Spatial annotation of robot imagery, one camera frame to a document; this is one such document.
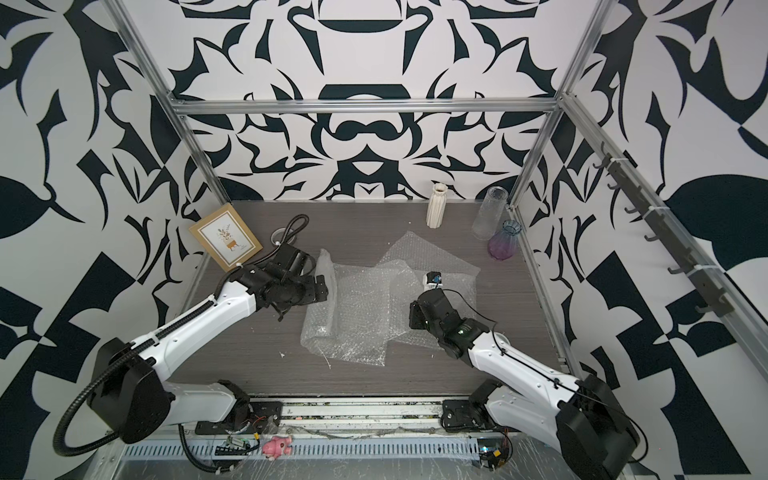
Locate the bubble wrap around white vase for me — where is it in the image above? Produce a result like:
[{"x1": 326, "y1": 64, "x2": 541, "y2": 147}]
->
[{"x1": 330, "y1": 260, "x2": 419, "y2": 366}]

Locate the purple blue glass vase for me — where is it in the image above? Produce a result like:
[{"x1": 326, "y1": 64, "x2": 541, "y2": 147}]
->
[{"x1": 487, "y1": 220, "x2": 522, "y2": 261}]

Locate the iridescent bubble wrap bundle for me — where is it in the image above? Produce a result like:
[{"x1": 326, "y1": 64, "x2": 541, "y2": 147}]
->
[{"x1": 392, "y1": 270, "x2": 490, "y2": 361}]

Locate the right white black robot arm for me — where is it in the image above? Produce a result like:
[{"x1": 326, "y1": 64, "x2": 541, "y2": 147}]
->
[{"x1": 409, "y1": 288, "x2": 641, "y2": 479}]

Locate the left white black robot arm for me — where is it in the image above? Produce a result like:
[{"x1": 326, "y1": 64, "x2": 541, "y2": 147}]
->
[{"x1": 87, "y1": 245, "x2": 329, "y2": 444}]

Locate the wooden framed picture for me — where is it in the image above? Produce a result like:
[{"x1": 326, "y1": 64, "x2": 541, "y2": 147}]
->
[{"x1": 189, "y1": 203, "x2": 263, "y2": 272}]

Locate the right circuit board with led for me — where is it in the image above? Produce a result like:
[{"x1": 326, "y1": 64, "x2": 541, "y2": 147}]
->
[{"x1": 477, "y1": 437, "x2": 513, "y2": 471}]

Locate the pink pig toy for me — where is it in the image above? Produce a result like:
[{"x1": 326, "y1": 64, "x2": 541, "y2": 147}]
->
[{"x1": 262, "y1": 436, "x2": 293, "y2": 461}]

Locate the left green circuit board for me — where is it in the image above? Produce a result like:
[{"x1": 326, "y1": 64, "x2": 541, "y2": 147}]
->
[{"x1": 214, "y1": 434, "x2": 261, "y2": 456}]

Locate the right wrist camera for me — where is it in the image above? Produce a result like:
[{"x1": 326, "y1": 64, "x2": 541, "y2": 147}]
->
[{"x1": 423, "y1": 271, "x2": 443, "y2": 291}]

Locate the black corrugated cable conduit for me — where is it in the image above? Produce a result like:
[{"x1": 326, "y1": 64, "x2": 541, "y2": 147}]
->
[{"x1": 52, "y1": 213, "x2": 311, "y2": 475}]

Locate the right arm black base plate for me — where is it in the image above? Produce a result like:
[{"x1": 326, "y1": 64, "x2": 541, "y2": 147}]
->
[{"x1": 440, "y1": 400, "x2": 497, "y2": 433}]

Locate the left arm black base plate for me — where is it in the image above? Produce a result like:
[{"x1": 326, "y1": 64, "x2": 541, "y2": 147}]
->
[{"x1": 194, "y1": 401, "x2": 283, "y2": 436}]

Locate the white slotted cable duct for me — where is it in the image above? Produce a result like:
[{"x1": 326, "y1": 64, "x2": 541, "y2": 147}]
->
[{"x1": 122, "y1": 436, "x2": 488, "y2": 461}]

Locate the black hook rail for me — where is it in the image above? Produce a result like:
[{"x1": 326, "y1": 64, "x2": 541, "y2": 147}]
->
[{"x1": 598, "y1": 153, "x2": 743, "y2": 318}]

